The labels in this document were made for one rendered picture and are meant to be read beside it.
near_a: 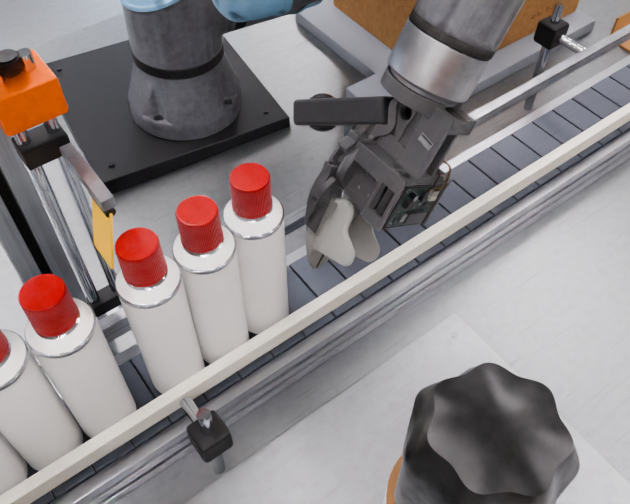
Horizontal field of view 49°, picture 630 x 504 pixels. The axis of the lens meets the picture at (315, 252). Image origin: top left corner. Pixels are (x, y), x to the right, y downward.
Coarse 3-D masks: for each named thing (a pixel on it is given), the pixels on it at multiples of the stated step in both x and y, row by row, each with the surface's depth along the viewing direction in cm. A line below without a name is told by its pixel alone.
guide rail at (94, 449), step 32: (608, 128) 84; (544, 160) 80; (512, 192) 79; (448, 224) 74; (384, 256) 72; (416, 256) 74; (352, 288) 69; (288, 320) 67; (256, 352) 66; (192, 384) 63; (128, 416) 61; (160, 416) 62; (96, 448) 59; (32, 480) 57; (64, 480) 59
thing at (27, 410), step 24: (0, 336) 48; (0, 360) 49; (24, 360) 50; (0, 384) 49; (24, 384) 51; (48, 384) 55; (0, 408) 51; (24, 408) 52; (48, 408) 55; (24, 432) 54; (48, 432) 56; (72, 432) 60; (24, 456) 58; (48, 456) 58
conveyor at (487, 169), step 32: (576, 96) 93; (608, 96) 93; (544, 128) 89; (576, 128) 89; (480, 160) 85; (512, 160) 85; (576, 160) 85; (448, 192) 82; (480, 192) 82; (480, 224) 79; (288, 288) 74; (320, 288) 74; (320, 320) 71; (128, 384) 67; (224, 384) 67; (128, 448) 63
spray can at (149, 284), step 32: (128, 256) 50; (160, 256) 52; (128, 288) 53; (160, 288) 53; (128, 320) 57; (160, 320) 55; (192, 320) 60; (160, 352) 59; (192, 352) 61; (160, 384) 64
